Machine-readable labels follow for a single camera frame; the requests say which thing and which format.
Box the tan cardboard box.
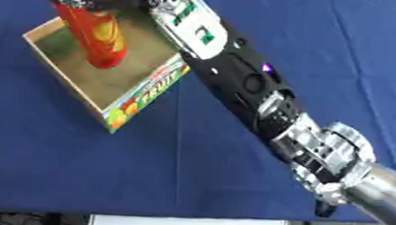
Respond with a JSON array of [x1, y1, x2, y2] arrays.
[[16, 1, 195, 138]]

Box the red bottle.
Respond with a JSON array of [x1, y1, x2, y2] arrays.
[[50, 3, 131, 71]]

